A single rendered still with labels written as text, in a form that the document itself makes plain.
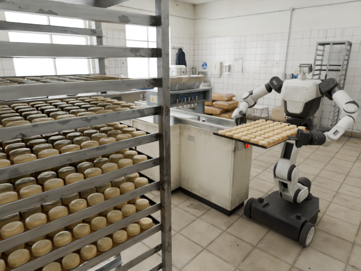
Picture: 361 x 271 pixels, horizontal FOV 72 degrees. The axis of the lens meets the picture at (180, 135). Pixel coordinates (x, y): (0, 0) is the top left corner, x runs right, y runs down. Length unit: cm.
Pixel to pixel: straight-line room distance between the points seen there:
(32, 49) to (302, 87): 186
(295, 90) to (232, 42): 496
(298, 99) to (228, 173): 88
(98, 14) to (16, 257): 68
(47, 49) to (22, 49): 5
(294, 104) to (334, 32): 407
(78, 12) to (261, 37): 610
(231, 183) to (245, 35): 496
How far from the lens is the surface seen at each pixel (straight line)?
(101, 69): 118
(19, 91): 66
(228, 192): 248
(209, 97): 297
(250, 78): 673
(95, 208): 81
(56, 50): 68
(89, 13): 72
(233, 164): 234
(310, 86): 214
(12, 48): 66
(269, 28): 660
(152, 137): 83
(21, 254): 87
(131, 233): 99
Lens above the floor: 148
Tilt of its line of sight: 17 degrees down
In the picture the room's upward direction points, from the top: straight up
